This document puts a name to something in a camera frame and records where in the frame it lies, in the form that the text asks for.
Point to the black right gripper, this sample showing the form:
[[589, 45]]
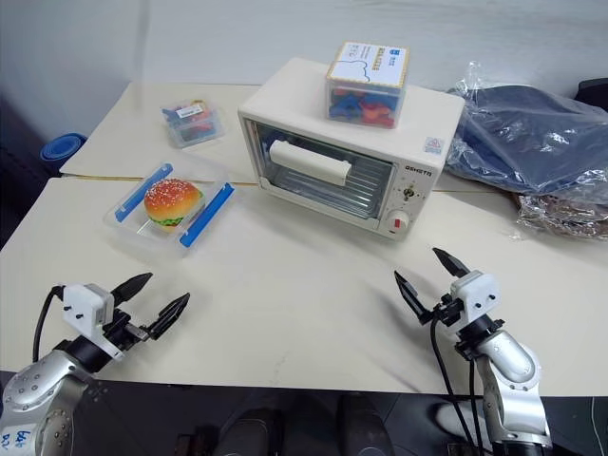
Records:
[[449, 311]]

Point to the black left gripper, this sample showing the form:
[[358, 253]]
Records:
[[122, 330]]

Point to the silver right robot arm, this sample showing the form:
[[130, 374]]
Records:
[[515, 380]]

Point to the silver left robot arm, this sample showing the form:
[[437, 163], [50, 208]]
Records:
[[43, 380]]

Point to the glass oven door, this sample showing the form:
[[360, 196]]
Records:
[[370, 190]]

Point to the cream toaster oven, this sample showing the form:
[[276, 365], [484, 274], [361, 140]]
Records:
[[294, 95]]

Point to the clear plastic container blue clips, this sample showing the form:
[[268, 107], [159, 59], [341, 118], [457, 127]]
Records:
[[142, 237]]

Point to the toy hamburger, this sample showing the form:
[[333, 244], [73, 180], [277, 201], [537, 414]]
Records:
[[173, 202]]

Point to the plastic bag with brown contents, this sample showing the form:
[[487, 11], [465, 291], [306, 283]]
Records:
[[560, 216]]

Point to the plastic bag with navy cloth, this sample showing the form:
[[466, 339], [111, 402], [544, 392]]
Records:
[[522, 133]]

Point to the blue rolled mat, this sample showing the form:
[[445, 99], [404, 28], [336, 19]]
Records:
[[62, 147]]

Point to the small clear tub coloured pieces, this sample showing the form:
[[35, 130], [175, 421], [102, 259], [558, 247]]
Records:
[[190, 124]]

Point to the clear box of coloured pieces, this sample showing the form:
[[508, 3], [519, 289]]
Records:
[[366, 66]]

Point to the black object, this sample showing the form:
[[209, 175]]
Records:
[[594, 92]]

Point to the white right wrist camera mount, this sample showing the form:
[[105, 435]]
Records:
[[477, 290]]

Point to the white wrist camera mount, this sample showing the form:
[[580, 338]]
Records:
[[477, 290], [81, 304]]

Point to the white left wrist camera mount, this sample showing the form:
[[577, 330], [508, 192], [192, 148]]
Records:
[[81, 304]]

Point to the small metal oven switch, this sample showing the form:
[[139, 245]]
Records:
[[408, 194]]

